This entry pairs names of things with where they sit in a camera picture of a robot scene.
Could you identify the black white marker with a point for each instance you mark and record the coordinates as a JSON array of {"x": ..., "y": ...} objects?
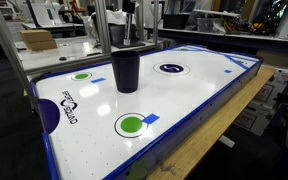
[{"x": 128, "y": 31}]

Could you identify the small white block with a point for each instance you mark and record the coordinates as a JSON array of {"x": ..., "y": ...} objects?
[{"x": 226, "y": 141}]

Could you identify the large cardboard box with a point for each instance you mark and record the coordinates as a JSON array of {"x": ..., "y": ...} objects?
[{"x": 42, "y": 46}]

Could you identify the slanted aluminium frame post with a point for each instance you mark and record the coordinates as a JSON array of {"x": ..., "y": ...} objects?
[{"x": 7, "y": 46}]

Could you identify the small black bench object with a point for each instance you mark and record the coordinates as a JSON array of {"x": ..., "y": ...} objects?
[{"x": 62, "y": 58}]

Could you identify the wooden table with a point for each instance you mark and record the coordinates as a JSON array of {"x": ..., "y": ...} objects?
[{"x": 210, "y": 130}]

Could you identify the black storage bin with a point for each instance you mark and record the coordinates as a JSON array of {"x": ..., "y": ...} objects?
[{"x": 174, "y": 21}]

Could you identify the dark navy plastic cup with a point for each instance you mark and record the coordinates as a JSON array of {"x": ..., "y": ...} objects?
[{"x": 125, "y": 71}]

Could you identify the blue tape rectangle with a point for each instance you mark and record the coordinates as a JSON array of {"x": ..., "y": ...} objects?
[{"x": 98, "y": 80}]

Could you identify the white background machine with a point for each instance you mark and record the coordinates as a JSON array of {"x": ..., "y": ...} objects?
[{"x": 45, "y": 15}]

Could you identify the white cloth cover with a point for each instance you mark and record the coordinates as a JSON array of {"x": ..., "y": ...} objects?
[{"x": 115, "y": 16}]

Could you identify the thick aluminium frame post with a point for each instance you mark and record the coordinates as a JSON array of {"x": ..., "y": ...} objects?
[{"x": 103, "y": 26}]

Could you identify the small blue tape piece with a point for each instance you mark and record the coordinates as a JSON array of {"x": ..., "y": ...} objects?
[{"x": 228, "y": 71}]

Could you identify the thin aluminium frame post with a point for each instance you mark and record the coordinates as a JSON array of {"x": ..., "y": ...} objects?
[
  {"x": 155, "y": 20},
  {"x": 140, "y": 20}
]

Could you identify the long blue tape strip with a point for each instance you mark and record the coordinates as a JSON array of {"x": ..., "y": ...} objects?
[{"x": 217, "y": 53}]

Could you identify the grey storage bin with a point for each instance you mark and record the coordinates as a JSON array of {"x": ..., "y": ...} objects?
[{"x": 209, "y": 25}]

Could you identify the blue tape square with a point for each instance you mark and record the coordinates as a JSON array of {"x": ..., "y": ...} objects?
[{"x": 150, "y": 118}]

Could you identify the small cardboard box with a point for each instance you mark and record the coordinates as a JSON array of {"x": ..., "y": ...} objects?
[{"x": 35, "y": 35}]

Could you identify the white blue air hockey table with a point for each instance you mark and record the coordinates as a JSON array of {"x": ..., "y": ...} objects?
[{"x": 94, "y": 140}]

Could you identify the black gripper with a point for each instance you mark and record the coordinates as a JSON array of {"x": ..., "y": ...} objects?
[{"x": 129, "y": 2}]

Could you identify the black laptop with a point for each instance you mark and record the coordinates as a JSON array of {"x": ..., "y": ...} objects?
[{"x": 117, "y": 35}]

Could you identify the white workbench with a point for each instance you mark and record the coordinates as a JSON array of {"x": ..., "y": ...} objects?
[{"x": 74, "y": 50}]

